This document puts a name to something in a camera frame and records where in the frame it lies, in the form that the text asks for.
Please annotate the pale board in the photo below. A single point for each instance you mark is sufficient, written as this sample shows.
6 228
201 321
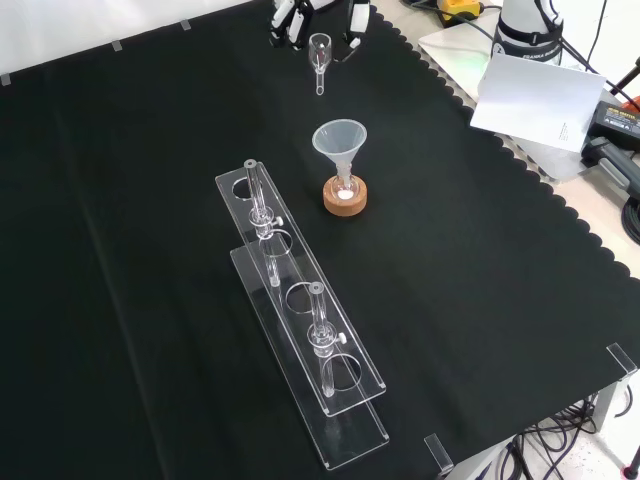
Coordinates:
450 50

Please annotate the translucent plastic funnel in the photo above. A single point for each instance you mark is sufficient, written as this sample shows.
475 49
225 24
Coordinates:
340 140

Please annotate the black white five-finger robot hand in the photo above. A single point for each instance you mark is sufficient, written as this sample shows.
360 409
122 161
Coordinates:
294 22

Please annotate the yellow stop button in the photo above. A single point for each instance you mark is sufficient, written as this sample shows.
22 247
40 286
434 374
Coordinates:
457 7

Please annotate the clear acrylic funnel stand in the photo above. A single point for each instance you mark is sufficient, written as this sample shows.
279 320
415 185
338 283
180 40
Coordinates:
300 320

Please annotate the clear glass weighing funnel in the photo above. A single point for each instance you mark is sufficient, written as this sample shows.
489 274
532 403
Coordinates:
319 54

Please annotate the grey black plug connector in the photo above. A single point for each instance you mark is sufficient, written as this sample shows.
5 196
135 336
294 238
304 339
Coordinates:
607 157

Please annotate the black tripod leg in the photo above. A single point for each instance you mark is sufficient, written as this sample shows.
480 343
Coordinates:
625 80

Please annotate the small round-bottom glass flask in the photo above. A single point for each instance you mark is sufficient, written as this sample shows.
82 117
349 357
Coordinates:
344 186

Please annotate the clear acrylic cloth clamp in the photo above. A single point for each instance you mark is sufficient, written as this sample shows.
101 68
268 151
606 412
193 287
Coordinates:
621 361
439 454

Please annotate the white paper sheet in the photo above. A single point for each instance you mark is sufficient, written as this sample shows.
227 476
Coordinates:
540 100

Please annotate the black bench cloth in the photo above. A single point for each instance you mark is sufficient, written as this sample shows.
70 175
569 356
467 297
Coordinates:
150 250

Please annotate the black power adapter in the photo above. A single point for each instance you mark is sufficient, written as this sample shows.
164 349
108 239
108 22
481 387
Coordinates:
617 120

